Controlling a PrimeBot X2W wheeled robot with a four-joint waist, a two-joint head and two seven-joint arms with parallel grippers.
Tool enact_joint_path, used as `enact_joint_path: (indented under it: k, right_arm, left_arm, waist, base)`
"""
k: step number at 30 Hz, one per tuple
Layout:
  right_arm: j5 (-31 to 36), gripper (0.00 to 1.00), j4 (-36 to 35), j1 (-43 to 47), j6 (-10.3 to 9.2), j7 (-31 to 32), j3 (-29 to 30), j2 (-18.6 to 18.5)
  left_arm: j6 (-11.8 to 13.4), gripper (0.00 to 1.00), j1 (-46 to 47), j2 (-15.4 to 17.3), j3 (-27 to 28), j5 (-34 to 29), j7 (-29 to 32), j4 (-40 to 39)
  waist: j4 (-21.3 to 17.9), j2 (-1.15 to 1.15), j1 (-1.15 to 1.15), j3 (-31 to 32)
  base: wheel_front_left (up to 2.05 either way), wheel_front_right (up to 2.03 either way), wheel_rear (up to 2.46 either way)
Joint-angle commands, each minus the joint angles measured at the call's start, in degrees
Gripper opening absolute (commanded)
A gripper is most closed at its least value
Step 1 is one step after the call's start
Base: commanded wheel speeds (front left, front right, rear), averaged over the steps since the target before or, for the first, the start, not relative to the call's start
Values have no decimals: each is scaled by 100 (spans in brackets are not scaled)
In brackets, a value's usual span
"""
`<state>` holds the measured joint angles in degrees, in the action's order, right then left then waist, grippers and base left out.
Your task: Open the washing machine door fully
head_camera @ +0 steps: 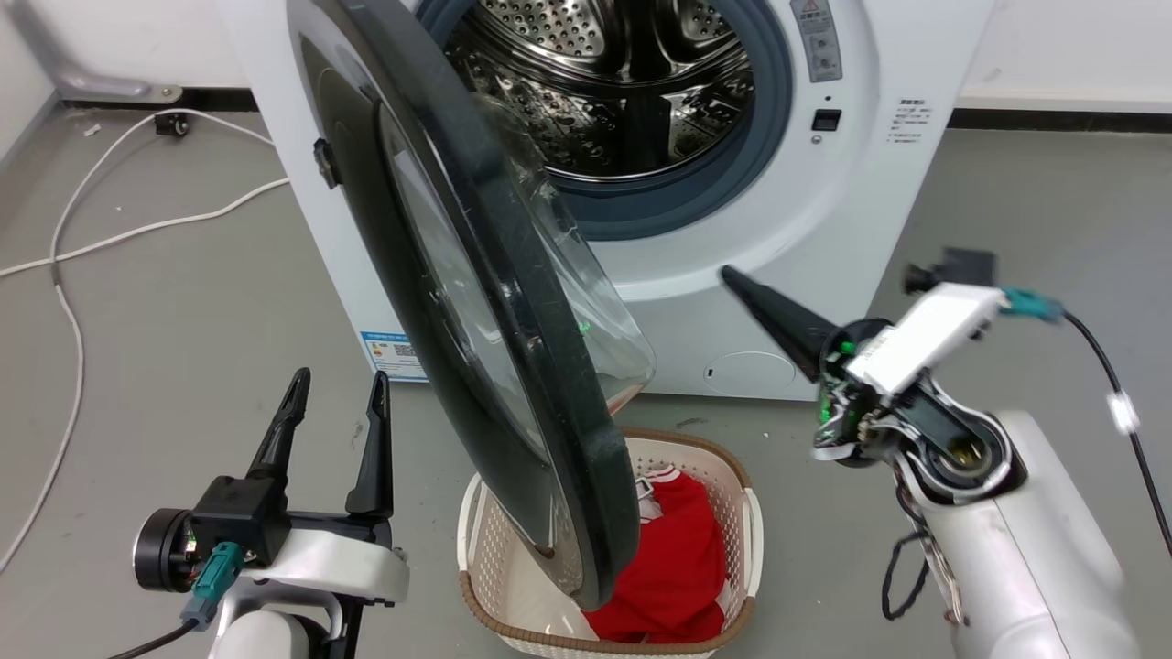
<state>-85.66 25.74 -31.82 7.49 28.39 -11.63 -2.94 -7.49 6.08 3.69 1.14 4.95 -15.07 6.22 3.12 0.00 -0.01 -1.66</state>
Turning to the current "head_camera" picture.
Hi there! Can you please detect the grey warning label strip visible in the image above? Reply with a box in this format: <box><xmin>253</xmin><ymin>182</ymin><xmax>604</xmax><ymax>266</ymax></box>
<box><xmin>789</xmin><ymin>0</ymin><xmax>844</xmax><ymax>84</ymax></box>

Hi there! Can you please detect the long white floor cable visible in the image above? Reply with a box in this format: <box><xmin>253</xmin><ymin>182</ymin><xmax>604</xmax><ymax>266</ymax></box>
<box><xmin>0</xmin><ymin>109</ymin><xmax>276</xmax><ymax>575</ymax></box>

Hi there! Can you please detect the blue energy label sticker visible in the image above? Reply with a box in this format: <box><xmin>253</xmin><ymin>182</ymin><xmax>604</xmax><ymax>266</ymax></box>
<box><xmin>360</xmin><ymin>330</ymin><xmax>429</xmax><ymax>383</ymax></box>

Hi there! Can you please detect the small printed text sticker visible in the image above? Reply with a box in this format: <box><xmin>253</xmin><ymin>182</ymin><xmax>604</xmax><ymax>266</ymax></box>
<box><xmin>885</xmin><ymin>98</ymin><xmax>928</xmax><ymax>146</ymax></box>

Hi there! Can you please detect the grey metal floor bracket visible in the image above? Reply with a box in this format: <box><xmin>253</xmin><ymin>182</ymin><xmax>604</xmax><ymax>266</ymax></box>
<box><xmin>7</xmin><ymin>0</ymin><xmax>184</xmax><ymax>103</ymax></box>

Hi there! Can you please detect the round white filter cover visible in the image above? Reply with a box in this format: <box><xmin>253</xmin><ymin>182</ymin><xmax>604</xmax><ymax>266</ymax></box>
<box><xmin>703</xmin><ymin>351</ymin><xmax>798</xmax><ymax>397</ymax></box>

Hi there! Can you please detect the perforated steel washer drum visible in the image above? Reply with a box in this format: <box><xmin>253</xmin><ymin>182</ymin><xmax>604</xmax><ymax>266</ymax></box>
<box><xmin>444</xmin><ymin>0</ymin><xmax>757</xmax><ymax>181</ymax></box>

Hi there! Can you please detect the right black cable, teal plug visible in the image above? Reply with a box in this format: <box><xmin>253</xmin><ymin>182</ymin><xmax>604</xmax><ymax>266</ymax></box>
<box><xmin>1000</xmin><ymin>287</ymin><xmax>1172</xmax><ymax>557</ymax></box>

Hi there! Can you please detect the left black cable, teal plug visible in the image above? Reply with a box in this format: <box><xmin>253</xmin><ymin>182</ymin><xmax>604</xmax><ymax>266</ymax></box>
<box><xmin>105</xmin><ymin>541</ymin><xmax>247</xmax><ymax>659</ymax></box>

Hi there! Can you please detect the blue-grey rubber door gasket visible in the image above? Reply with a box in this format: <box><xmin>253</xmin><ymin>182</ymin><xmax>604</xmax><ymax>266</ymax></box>
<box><xmin>417</xmin><ymin>0</ymin><xmax>794</xmax><ymax>243</ymax></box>

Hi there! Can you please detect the white front-load washing machine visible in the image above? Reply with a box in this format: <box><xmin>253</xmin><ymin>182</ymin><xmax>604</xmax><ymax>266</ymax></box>
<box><xmin>215</xmin><ymin>0</ymin><xmax>996</xmax><ymax>405</ymax></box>

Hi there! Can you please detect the cream woven-rim laundry basket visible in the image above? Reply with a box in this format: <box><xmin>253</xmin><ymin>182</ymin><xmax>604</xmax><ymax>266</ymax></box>
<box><xmin>456</xmin><ymin>427</ymin><xmax>765</xmax><ymax>659</ymax></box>

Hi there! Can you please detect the black cable, teal plug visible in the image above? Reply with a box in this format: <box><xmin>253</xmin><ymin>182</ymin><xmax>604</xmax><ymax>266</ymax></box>
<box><xmin>1000</xmin><ymin>287</ymin><xmax>1172</xmax><ymax>557</ymax></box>
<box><xmin>105</xmin><ymin>541</ymin><xmax>247</xmax><ymax>659</ymax></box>

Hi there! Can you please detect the black round glass washer door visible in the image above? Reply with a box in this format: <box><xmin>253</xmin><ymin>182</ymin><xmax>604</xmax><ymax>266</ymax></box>
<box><xmin>286</xmin><ymin>0</ymin><xmax>658</xmax><ymax>613</ymax></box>

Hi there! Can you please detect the red and white garment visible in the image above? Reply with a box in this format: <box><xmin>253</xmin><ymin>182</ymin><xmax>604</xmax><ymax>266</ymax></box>
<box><xmin>581</xmin><ymin>465</ymin><xmax>734</xmax><ymax>645</ymax></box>

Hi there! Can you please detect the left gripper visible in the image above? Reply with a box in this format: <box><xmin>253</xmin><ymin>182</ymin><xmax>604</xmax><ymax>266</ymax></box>
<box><xmin>132</xmin><ymin>367</ymin><xmax>410</xmax><ymax>606</ymax></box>

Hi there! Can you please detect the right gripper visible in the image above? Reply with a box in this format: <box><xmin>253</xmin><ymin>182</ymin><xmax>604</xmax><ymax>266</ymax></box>
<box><xmin>720</xmin><ymin>265</ymin><xmax>918</xmax><ymax>470</ymax></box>

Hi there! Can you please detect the thin black looped arm cable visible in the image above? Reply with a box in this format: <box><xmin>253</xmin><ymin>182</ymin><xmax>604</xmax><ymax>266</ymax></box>
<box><xmin>881</xmin><ymin>529</ymin><xmax>933</xmax><ymax>623</ymax></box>

